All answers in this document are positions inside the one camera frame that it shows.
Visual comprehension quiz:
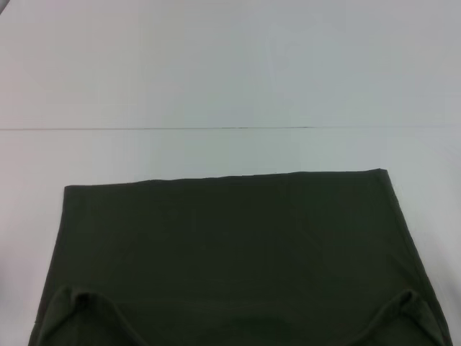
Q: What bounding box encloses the dark green t-shirt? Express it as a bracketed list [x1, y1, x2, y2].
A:
[27, 167, 447, 346]

